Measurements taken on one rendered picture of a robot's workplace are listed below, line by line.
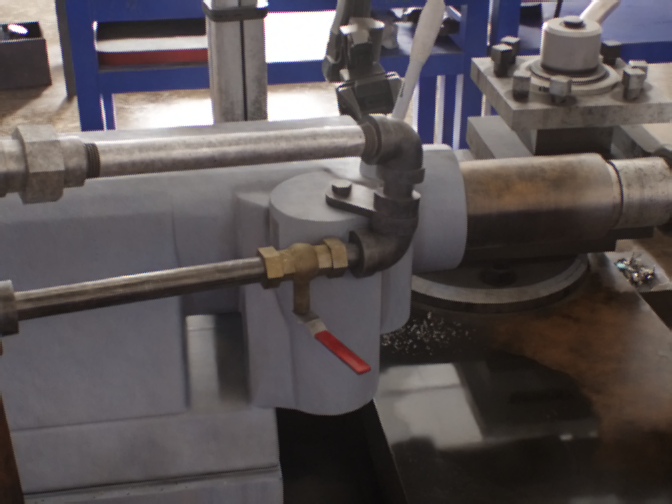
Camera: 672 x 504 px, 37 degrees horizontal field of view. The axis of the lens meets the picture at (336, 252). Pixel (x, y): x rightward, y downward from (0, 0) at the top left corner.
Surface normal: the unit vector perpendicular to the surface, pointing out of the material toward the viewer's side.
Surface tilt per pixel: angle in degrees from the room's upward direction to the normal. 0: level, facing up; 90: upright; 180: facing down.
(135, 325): 70
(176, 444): 62
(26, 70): 90
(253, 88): 90
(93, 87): 90
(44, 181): 101
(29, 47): 90
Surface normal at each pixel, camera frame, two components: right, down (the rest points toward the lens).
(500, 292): 0.09, -0.20
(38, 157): 0.46, -0.15
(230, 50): 0.33, 0.45
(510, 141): 0.00, -0.88
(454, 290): -0.21, -0.21
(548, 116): 0.13, 0.47
